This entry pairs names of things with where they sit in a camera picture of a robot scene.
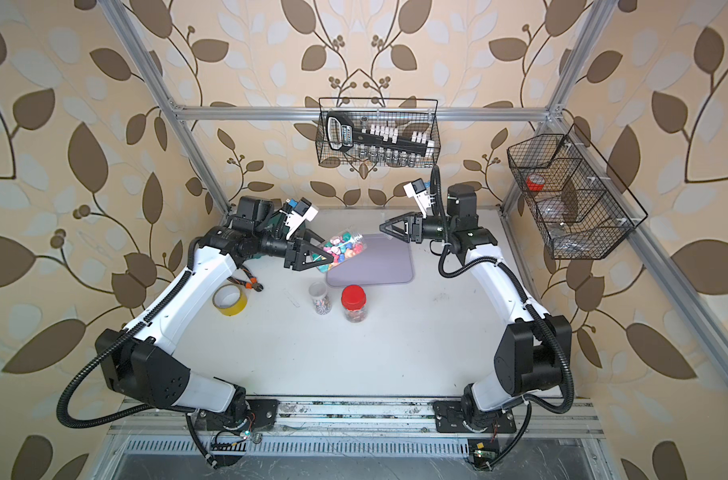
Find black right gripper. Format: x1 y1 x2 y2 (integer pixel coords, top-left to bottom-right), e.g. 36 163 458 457
383 211 457 246

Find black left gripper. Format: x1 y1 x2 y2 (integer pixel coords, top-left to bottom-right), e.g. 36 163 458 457
252 226 334 273

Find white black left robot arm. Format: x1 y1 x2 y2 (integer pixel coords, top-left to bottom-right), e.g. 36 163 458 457
56 227 334 434

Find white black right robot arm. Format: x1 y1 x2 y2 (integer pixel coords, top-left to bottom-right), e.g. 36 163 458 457
379 167 577 472

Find small clear sprinkles jar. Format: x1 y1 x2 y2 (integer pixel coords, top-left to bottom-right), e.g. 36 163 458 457
308 282 331 315

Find red lid candy jar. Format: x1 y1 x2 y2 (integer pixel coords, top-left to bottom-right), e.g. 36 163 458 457
341 285 367 323

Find lilac plastic tray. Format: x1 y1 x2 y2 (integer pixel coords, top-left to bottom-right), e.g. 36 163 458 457
326 233 415 288

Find green plastic tool case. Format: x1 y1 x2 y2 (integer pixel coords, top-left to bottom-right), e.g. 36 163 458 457
266 207 289 239

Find yellow tape roll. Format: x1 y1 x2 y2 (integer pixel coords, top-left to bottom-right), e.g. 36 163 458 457
212 284 248 316

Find black socket set rack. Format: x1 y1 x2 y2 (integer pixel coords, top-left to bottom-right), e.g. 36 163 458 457
317 109 441 161

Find red item in basket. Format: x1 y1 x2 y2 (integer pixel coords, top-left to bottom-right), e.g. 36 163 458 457
526 173 547 193

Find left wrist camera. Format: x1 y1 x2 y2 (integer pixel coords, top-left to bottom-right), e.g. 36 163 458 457
285 198 319 240

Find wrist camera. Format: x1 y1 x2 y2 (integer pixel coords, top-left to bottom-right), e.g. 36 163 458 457
285 198 319 240
403 179 436 218

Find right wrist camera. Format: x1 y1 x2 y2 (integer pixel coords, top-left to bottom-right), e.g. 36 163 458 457
403 179 436 218

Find orange handled pliers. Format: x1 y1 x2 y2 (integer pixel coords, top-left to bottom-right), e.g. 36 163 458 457
229 265 264 292

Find black wire basket back wall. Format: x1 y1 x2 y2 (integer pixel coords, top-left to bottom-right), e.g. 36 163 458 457
315 96 441 169

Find black wire basket wall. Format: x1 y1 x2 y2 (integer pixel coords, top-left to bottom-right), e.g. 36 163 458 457
507 125 648 260
315 96 441 169

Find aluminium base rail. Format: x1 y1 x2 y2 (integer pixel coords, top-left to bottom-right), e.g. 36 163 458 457
104 396 606 459

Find black wire basket right wall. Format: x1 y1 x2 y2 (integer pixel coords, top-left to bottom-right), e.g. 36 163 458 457
507 125 648 260

